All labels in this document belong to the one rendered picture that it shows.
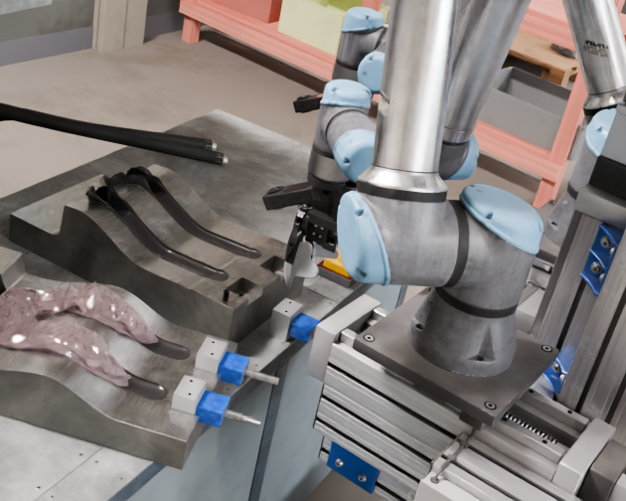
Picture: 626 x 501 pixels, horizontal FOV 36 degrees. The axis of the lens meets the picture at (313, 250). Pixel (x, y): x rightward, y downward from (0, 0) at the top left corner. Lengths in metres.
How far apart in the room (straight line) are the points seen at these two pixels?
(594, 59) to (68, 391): 1.06
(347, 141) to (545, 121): 3.08
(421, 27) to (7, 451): 0.81
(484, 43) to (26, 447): 0.85
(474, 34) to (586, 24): 0.49
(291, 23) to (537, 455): 4.03
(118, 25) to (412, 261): 4.19
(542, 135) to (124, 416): 3.29
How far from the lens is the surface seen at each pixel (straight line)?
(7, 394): 1.46
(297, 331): 1.69
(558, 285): 1.49
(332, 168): 1.51
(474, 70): 1.35
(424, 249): 1.20
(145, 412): 1.43
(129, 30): 5.35
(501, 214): 1.23
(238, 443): 1.86
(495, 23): 1.32
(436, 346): 1.31
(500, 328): 1.31
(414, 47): 1.19
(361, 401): 1.43
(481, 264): 1.24
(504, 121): 4.52
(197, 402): 1.42
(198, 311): 1.65
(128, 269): 1.71
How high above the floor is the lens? 1.77
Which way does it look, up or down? 29 degrees down
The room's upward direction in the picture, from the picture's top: 12 degrees clockwise
